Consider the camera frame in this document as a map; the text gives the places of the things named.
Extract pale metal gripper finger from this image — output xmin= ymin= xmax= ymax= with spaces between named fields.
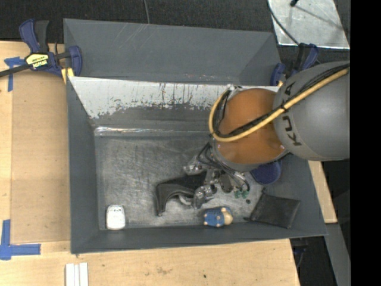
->
xmin=192 ymin=195 xmax=214 ymax=210
xmin=195 ymin=185 xmax=217 ymax=200

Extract blue toy figure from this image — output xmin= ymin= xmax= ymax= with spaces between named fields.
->
xmin=202 ymin=206 xmax=234 ymax=228

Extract black curved plastic holder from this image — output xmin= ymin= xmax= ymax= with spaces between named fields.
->
xmin=155 ymin=171 xmax=208 ymax=217

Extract dark blue rounded sponge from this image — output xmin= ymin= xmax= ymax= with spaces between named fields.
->
xmin=249 ymin=158 xmax=283 ymax=185

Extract grey metal bin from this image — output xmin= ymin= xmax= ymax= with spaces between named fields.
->
xmin=62 ymin=18 xmax=329 ymax=254

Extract black flat pouch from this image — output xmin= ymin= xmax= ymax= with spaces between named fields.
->
xmin=243 ymin=188 xmax=301 ymax=230

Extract small white rounded box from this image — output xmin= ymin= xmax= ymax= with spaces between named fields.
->
xmin=105 ymin=204 xmax=126 ymax=231

